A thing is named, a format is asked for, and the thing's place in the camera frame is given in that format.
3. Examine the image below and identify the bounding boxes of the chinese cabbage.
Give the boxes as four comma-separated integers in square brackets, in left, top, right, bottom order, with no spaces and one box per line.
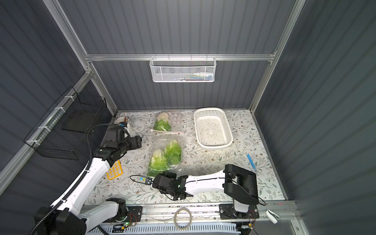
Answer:
[153,112,171,131]
[164,140,182,165]
[147,149,170,177]

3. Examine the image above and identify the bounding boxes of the clear zip-top bag blue seal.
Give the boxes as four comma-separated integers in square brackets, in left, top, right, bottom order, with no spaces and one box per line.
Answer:
[147,135,185,178]

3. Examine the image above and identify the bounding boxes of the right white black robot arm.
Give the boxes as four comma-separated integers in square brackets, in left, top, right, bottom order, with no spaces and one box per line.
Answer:
[145,164,260,213]

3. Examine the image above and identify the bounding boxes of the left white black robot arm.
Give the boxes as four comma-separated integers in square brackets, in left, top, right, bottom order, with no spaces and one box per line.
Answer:
[29,122,142,235]

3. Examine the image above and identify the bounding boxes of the clear zip-top bag white seal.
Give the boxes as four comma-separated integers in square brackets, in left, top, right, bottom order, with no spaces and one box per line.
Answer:
[150,112,185,136]

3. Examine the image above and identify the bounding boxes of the white pen holder cup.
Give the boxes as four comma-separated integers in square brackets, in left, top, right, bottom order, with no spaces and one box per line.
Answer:
[114,117,135,137]

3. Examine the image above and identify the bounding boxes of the yellow calculator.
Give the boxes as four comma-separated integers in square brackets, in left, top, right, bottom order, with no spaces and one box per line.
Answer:
[106,160,123,180]

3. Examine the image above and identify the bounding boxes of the white plastic perforated basket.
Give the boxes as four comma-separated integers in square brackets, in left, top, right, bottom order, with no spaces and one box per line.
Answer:
[193,107,233,150]

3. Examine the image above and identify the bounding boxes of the blue pen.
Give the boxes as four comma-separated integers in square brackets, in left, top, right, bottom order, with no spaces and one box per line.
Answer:
[247,154,257,173]

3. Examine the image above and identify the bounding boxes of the beige tape ring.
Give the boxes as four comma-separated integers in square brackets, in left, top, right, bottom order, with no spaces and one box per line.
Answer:
[173,207,193,230]

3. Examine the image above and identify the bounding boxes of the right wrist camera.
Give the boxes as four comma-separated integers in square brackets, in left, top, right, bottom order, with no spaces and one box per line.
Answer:
[139,176,153,185]

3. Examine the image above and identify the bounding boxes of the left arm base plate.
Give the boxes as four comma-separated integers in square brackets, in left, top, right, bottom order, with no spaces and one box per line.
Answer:
[104,206,143,223]

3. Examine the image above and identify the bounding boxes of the black wire side basket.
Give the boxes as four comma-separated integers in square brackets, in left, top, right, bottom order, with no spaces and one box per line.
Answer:
[24,87,108,161]

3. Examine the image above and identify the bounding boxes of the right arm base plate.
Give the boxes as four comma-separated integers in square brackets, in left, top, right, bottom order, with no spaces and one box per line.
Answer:
[219,203,259,220]

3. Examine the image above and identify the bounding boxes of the white wire wall basket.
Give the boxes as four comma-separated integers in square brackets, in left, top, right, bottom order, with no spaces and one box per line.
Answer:
[149,58,217,83]

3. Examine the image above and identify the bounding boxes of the white clip on rail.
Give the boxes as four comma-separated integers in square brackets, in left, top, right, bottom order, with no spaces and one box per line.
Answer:
[265,209,280,224]

